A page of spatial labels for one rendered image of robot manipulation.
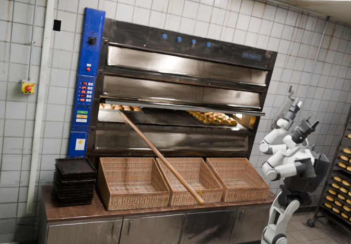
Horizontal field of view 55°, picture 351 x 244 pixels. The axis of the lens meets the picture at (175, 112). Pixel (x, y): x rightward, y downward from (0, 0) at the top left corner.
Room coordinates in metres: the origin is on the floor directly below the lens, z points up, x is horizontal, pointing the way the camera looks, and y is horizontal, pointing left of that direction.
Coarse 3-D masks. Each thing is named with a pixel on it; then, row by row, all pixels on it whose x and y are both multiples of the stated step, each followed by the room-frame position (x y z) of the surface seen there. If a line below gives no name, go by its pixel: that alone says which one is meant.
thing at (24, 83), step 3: (21, 81) 2.54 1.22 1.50; (24, 81) 2.53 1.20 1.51; (27, 81) 2.55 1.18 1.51; (30, 81) 2.57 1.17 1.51; (33, 81) 2.59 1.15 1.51; (21, 84) 2.52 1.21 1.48; (24, 84) 2.52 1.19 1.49; (27, 84) 2.53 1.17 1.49; (30, 84) 2.54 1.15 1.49; (33, 84) 2.55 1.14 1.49; (21, 87) 2.52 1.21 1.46; (24, 87) 2.52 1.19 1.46; (33, 87) 2.56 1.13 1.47; (21, 90) 2.52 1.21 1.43; (24, 90) 2.52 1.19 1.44; (30, 90) 2.55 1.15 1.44; (33, 90) 2.56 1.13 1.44; (21, 93) 2.52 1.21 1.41; (24, 93) 2.53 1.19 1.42; (27, 93) 2.54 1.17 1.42; (30, 93) 2.55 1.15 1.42; (33, 93) 2.56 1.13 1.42
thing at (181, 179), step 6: (126, 120) 3.10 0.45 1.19; (132, 126) 2.94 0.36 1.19; (138, 132) 2.79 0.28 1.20; (144, 138) 2.66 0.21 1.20; (150, 144) 2.54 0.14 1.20; (156, 150) 2.43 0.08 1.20; (162, 156) 2.34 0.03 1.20; (168, 162) 2.25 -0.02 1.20; (168, 168) 2.20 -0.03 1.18; (174, 174) 2.10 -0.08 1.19; (180, 180) 2.03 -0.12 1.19; (186, 186) 1.95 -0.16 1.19; (192, 192) 1.88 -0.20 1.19; (198, 198) 1.82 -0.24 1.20
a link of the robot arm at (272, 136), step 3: (273, 132) 2.86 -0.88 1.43; (267, 135) 2.88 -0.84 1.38; (270, 135) 2.86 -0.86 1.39; (273, 135) 2.85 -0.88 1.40; (276, 135) 2.85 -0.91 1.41; (264, 138) 2.88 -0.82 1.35; (267, 138) 2.86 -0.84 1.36; (270, 138) 2.85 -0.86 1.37; (273, 138) 2.85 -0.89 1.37; (264, 141) 2.87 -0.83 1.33; (267, 141) 2.86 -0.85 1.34; (270, 141) 2.85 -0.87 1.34; (267, 144) 2.85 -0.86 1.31
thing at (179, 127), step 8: (144, 128) 3.11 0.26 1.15; (152, 128) 3.15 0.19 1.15; (160, 128) 3.19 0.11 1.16; (168, 128) 3.23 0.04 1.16; (176, 128) 3.27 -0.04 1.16; (184, 128) 3.32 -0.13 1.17; (192, 128) 3.36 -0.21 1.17; (200, 128) 3.41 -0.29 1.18; (208, 128) 3.47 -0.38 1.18; (216, 128) 3.53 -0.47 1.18; (224, 128) 3.60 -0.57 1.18; (232, 128) 3.67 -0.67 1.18
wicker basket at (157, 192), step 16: (112, 160) 2.94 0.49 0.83; (128, 160) 3.02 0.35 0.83; (144, 160) 3.09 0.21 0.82; (112, 176) 2.91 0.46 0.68; (128, 176) 2.99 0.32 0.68; (160, 176) 2.92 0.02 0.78; (112, 192) 2.77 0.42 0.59; (128, 192) 2.84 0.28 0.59; (160, 192) 2.69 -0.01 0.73; (112, 208) 2.52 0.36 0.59; (128, 208) 2.56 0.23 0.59
